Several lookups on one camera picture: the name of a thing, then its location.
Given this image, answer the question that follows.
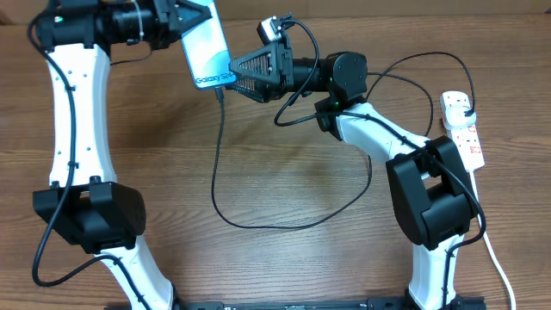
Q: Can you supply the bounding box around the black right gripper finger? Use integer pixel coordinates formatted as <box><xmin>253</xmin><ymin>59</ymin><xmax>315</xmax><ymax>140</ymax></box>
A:
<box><xmin>229</xmin><ymin>43</ymin><xmax>276</xmax><ymax>84</ymax></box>
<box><xmin>226</xmin><ymin>79</ymin><xmax>270</xmax><ymax>103</ymax></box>

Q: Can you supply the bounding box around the black samsung smartphone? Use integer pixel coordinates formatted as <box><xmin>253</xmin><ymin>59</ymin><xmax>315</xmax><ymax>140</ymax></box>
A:
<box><xmin>181</xmin><ymin>0</ymin><xmax>236</xmax><ymax>90</ymax></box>

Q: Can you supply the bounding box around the black charger cable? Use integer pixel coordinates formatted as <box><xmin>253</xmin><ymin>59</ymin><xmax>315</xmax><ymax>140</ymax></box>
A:
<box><xmin>209</xmin><ymin>51</ymin><xmax>477</xmax><ymax>231</ymax></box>

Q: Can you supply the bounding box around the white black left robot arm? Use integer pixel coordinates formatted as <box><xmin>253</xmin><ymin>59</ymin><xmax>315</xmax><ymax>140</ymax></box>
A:
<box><xmin>27</xmin><ymin>0</ymin><xmax>213</xmax><ymax>309</ymax></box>

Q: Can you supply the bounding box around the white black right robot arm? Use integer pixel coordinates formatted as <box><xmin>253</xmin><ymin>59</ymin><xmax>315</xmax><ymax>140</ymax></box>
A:
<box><xmin>229</xmin><ymin>42</ymin><xmax>486</xmax><ymax>309</ymax></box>

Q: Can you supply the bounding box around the white charger plug adapter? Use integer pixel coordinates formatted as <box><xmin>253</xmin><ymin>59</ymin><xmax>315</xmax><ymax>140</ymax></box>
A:
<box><xmin>443</xmin><ymin>106</ymin><xmax>477</xmax><ymax>131</ymax></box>

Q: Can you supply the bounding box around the white power strip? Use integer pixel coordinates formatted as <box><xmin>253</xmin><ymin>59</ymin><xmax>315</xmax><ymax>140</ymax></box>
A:
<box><xmin>440</xmin><ymin>90</ymin><xmax>485</xmax><ymax>172</ymax></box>

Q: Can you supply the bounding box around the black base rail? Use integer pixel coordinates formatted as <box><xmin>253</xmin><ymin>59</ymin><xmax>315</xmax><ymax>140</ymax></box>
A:
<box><xmin>104</xmin><ymin>295</ymin><xmax>487</xmax><ymax>310</ymax></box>

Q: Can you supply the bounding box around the white power strip cord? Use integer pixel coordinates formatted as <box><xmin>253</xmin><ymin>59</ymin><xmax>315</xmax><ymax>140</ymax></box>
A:
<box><xmin>467</xmin><ymin>169</ymin><xmax>517</xmax><ymax>310</ymax></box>

